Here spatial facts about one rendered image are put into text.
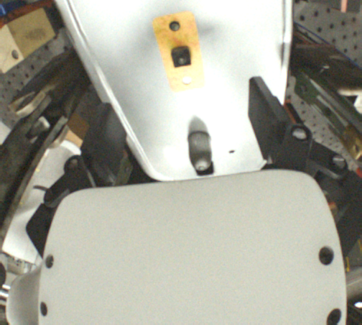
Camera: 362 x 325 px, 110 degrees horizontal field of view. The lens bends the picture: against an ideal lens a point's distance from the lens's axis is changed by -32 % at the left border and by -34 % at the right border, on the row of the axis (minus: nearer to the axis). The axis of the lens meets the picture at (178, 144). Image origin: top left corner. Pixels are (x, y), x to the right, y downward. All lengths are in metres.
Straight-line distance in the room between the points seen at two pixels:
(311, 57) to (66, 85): 0.30
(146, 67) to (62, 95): 0.10
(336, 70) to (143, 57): 0.23
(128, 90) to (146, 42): 0.06
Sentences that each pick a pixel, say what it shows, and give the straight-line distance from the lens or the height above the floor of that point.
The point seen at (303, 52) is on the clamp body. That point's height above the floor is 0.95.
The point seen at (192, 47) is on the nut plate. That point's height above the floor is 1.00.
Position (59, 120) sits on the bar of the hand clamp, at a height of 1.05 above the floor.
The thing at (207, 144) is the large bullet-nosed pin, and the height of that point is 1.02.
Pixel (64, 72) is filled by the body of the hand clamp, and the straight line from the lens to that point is 0.23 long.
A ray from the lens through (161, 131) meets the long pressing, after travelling 0.25.
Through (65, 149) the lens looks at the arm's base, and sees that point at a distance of 0.72.
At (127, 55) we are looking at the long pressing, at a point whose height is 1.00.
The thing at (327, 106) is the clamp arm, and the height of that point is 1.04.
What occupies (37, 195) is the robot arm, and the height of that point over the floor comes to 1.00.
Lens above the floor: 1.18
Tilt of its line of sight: 41 degrees down
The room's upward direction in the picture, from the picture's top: 179 degrees counter-clockwise
